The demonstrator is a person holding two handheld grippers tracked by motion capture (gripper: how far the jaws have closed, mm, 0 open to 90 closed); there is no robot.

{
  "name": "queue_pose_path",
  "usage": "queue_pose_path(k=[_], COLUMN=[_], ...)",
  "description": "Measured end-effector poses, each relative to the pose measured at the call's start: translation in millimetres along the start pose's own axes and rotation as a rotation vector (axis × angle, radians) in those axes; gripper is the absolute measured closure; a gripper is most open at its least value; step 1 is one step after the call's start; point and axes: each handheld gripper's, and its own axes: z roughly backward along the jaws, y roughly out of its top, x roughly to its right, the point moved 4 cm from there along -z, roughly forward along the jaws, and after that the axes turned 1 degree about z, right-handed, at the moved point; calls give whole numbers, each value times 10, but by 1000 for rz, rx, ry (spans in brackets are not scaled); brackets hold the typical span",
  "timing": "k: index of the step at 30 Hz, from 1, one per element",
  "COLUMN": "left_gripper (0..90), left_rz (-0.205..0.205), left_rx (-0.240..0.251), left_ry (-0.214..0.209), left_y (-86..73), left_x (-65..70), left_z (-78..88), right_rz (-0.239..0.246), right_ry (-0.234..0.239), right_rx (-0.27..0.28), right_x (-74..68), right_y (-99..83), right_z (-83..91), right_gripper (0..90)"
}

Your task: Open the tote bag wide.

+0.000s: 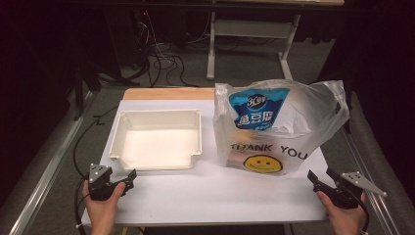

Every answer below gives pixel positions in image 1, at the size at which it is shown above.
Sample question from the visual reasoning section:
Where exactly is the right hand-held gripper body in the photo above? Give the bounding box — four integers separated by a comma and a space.
321, 171, 388, 210

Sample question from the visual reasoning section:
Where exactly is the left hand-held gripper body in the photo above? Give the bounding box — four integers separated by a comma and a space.
87, 164, 129, 201

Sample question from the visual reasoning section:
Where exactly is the white plastic tray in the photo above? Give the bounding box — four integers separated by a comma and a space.
108, 108, 204, 171

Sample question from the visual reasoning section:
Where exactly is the clear smiley plastic bag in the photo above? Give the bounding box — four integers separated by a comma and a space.
212, 78, 350, 176

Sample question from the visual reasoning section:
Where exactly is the blue snack packet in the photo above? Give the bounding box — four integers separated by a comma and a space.
228, 87, 292, 131

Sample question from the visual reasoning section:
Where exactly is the person's right hand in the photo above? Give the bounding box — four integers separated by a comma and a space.
316, 191, 367, 228

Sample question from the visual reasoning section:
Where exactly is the person's left hand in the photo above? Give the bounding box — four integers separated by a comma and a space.
81, 180, 127, 226

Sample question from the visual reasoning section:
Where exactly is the dark metal stand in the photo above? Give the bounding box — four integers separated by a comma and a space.
71, 60, 103, 122
339, 72, 356, 135

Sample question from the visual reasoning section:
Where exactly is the white-framed desk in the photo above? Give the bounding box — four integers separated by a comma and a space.
206, 0, 346, 86

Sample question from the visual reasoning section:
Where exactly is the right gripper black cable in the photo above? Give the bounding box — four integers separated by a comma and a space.
350, 190, 372, 235

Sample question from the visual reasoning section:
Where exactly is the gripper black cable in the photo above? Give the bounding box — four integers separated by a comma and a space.
350, 190, 372, 235
73, 177, 91, 235

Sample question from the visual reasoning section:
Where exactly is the metal floor rail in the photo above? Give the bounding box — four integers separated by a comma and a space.
342, 130, 404, 235
8, 91, 99, 235

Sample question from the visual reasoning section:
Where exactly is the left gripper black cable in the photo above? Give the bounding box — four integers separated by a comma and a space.
73, 177, 91, 235

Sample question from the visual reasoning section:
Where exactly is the black floor cable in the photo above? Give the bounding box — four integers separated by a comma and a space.
72, 106, 119, 180

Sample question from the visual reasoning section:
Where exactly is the tangle of floor cables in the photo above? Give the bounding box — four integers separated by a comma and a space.
130, 9, 201, 88

